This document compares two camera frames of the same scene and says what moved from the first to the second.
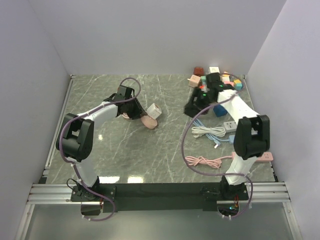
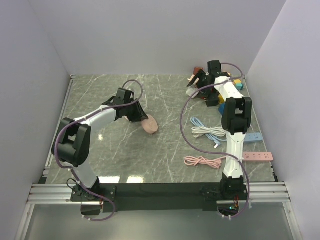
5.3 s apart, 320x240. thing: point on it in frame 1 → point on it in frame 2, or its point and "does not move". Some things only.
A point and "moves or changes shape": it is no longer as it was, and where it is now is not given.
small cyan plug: [238, 86] does not move
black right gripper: [198, 93] → [200, 74]
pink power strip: [265, 156] does not move
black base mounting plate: [158, 197] does not move
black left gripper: [138, 112] does not move
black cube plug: [191, 109] moves or changes shape
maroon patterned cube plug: [199, 71] does not move
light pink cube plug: [194, 80] does not move
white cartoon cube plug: [154, 111] → [191, 91]
